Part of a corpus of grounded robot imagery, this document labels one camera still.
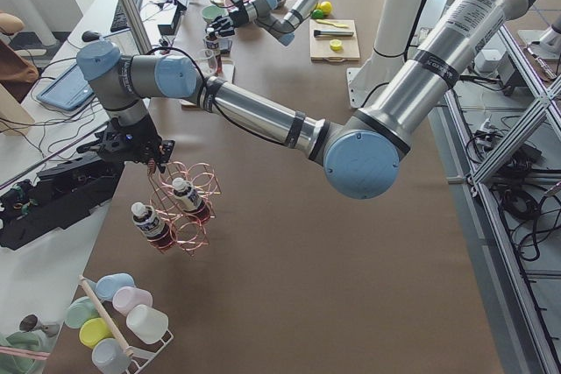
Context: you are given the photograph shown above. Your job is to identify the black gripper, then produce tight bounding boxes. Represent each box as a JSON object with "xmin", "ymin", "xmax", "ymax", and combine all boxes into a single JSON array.
[
  {"xmin": 91, "ymin": 117, "xmax": 175, "ymax": 173},
  {"xmin": 207, "ymin": 0, "xmax": 250, "ymax": 38}
]

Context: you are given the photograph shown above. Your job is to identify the tea bottle dark liquid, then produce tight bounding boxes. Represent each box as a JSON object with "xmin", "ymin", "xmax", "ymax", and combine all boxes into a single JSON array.
[{"xmin": 205, "ymin": 28, "xmax": 223, "ymax": 75}]

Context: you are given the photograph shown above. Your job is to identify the copper wire bottle basket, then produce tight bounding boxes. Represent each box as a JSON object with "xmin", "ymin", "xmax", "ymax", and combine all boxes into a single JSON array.
[{"xmin": 147, "ymin": 160, "xmax": 221, "ymax": 256}]

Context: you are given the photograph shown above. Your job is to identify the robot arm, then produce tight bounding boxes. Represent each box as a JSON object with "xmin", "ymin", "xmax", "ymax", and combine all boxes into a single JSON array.
[
  {"xmin": 206, "ymin": 0, "xmax": 320, "ymax": 46},
  {"xmin": 77, "ymin": 0, "xmax": 536, "ymax": 199}
]

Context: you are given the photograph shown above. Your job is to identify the grey folded cloth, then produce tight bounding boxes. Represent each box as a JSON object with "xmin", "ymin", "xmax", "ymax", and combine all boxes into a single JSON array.
[{"xmin": 219, "ymin": 39, "xmax": 233, "ymax": 55}]

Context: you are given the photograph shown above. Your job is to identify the mint green bowl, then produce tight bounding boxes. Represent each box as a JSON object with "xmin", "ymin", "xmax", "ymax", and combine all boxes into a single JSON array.
[{"xmin": 201, "ymin": 4, "xmax": 228, "ymax": 24}]

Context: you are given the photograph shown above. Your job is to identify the clear wine glass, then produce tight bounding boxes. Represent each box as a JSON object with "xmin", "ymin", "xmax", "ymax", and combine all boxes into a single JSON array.
[{"xmin": 195, "ymin": 48, "xmax": 217, "ymax": 76}]

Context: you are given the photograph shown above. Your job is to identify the cream rabbit tray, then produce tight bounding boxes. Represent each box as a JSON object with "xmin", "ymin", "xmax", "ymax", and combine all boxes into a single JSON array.
[{"xmin": 179, "ymin": 56, "xmax": 236, "ymax": 108}]

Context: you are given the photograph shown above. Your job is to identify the steel muddler rod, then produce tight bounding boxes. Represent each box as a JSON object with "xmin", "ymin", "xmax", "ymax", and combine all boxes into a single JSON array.
[{"xmin": 313, "ymin": 29, "xmax": 354, "ymax": 38}]

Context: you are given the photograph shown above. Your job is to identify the green lime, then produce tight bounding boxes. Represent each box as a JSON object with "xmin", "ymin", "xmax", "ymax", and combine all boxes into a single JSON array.
[{"xmin": 311, "ymin": 9, "xmax": 324, "ymax": 19}]

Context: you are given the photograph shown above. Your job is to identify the blue teach pendant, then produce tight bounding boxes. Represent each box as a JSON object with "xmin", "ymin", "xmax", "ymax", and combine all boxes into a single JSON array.
[
  {"xmin": 36, "ymin": 64, "xmax": 94, "ymax": 111},
  {"xmin": 105, "ymin": 29, "xmax": 139, "ymax": 56}
]

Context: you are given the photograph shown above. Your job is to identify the black keyboard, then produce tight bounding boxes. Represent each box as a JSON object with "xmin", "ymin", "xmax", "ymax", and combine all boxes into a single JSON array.
[{"xmin": 110, "ymin": 0, "xmax": 145, "ymax": 33}]

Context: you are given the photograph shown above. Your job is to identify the black equipment case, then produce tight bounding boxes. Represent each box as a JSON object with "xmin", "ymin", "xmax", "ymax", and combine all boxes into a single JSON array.
[{"xmin": 1, "ymin": 152, "xmax": 124, "ymax": 251}]

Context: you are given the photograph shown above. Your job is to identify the yellow lemon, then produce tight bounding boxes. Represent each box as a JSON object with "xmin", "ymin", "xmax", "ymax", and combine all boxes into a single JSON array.
[{"xmin": 318, "ymin": 1, "xmax": 332, "ymax": 16}]

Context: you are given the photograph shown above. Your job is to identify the wooden cutting board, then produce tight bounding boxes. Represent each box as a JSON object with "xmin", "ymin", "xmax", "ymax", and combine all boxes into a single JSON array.
[{"xmin": 309, "ymin": 19, "xmax": 360, "ymax": 62}]

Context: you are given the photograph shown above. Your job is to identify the lemon half slice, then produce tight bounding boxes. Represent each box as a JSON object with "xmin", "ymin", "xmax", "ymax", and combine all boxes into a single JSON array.
[{"xmin": 330, "ymin": 39, "xmax": 343, "ymax": 52}]

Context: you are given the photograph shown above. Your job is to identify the yellow plastic knife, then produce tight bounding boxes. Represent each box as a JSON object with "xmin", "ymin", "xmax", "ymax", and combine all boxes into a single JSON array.
[{"xmin": 315, "ymin": 19, "xmax": 350, "ymax": 29}]

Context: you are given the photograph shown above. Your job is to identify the black computer mouse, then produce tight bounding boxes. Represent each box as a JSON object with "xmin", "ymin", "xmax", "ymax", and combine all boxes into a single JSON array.
[{"xmin": 82, "ymin": 31, "xmax": 102, "ymax": 43}]

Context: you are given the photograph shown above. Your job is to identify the blue cup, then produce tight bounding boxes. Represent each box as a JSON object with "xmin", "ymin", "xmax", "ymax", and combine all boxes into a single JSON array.
[{"xmin": 95, "ymin": 272, "xmax": 135, "ymax": 301}]

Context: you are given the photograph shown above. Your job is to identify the pink cup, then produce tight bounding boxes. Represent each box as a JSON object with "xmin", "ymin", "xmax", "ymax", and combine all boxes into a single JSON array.
[{"xmin": 112, "ymin": 286, "xmax": 153, "ymax": 316}]

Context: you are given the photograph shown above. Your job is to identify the white cup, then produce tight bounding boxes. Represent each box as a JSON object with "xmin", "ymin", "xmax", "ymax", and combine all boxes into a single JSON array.
[{"xmin": 126, "ymin": 304, "xmax": 169, "ymax": 344}]

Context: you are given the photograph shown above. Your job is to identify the green cup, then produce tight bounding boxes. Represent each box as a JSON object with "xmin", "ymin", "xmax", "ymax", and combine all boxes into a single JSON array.
[{"xmin": 64, "ymin": 296, "xmax": 99, "ymax": 329}]

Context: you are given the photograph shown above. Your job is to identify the yellow cup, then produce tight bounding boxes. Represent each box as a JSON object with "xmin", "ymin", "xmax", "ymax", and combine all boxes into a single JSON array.
[{"xmin": 79, "ymin": 317, "xmax": 113, "ymax": 349}]

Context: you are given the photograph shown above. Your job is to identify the white cup rack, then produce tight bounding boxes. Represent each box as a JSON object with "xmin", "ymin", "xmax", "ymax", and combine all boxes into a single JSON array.
[{"xmin": 78, "ymin": 275, "xmax": 174, "ymax": 373}]

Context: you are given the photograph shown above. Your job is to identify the grey cup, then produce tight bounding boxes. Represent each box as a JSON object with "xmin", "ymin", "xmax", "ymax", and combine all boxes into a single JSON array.
[{"xmin": 91, "ymin": 338, "xmax": 131, "ymax": 374}]

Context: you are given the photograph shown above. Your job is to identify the aluminium frame post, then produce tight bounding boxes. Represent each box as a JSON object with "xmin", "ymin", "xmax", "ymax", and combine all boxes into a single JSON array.
[{"xmin": 98, "ymin": 0, "xmax": 154, "ymax": 58}]

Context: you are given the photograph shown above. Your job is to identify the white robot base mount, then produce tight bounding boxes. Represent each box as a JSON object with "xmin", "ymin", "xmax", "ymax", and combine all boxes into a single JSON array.
[{"xmin": 345, "ymin": 66, "xmax": 378, "ymax": 109}]

